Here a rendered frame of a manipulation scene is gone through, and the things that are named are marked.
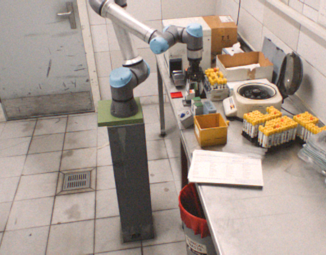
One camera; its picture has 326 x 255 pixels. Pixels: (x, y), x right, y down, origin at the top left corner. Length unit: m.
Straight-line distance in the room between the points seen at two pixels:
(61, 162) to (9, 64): 1.10
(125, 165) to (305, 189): 1.00
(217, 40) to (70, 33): 1.45
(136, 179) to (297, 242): 1.10
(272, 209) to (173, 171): 1.66
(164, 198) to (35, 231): 0.91
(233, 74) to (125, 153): 0.78
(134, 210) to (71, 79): 1.86
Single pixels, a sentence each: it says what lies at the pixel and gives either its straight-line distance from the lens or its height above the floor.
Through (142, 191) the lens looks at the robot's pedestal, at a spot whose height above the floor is 0.41.
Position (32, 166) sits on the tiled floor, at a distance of 3.44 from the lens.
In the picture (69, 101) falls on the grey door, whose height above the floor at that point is 0.15.
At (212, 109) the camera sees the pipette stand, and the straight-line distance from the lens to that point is 1.95.
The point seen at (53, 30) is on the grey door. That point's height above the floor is 0.87.
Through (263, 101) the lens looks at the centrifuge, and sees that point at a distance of 2.01.
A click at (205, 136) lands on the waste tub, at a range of 1.81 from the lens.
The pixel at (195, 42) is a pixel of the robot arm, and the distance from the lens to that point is 1.83.
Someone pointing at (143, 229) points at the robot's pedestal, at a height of 0.09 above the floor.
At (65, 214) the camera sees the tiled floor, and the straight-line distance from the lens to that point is 2.88.
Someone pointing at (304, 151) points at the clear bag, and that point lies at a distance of 1.80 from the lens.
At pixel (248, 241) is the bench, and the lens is 1.42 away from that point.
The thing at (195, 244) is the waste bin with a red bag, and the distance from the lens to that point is 2.29.
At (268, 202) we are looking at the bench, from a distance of 1.57.
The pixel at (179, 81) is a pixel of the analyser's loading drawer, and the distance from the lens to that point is 2.37.
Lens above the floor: 1.92
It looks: 32 degrees down
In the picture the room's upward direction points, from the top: 3 degrees counter-clockwise
